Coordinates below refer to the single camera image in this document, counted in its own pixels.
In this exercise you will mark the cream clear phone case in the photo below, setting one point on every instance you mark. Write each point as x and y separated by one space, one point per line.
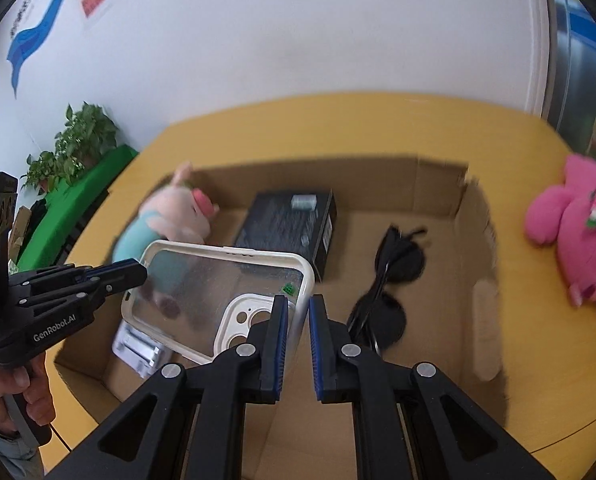
217 285

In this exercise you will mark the blue ribbon wall decal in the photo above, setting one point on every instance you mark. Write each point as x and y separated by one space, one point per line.
37 35

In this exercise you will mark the black product box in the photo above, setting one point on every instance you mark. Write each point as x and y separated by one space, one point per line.
278 225

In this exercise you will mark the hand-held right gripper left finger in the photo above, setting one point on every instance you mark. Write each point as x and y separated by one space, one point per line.
280 345

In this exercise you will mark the white packaging tray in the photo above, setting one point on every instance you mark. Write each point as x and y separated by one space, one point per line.
137 352

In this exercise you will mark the green table cloth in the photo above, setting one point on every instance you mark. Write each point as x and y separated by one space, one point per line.
77 195

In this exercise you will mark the wooden desktop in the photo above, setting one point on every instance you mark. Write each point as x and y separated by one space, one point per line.
328 125

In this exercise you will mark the green potted plant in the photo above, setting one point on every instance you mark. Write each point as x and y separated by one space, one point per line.
45 170
87 132

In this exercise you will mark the brown cardboard box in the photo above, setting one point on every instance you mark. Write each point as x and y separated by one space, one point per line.
428 270

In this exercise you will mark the metal door frame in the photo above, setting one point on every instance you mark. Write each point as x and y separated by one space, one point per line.
558 60

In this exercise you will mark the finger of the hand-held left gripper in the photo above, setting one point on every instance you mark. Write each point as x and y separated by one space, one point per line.
122 286
117 269

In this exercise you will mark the black sunglasses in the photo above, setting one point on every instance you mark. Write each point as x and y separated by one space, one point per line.
388 320

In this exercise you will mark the person's left forearm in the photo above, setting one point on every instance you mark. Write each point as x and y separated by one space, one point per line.
2 452

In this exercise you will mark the pink plush bear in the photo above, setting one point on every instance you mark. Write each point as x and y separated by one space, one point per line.
573 230

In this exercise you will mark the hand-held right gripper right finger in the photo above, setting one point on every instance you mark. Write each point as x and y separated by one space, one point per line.
318 350

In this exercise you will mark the blue window banner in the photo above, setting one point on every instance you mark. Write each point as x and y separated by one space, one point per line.
593 30

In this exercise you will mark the pink and teal pig plush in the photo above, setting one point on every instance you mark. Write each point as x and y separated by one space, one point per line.
177 210

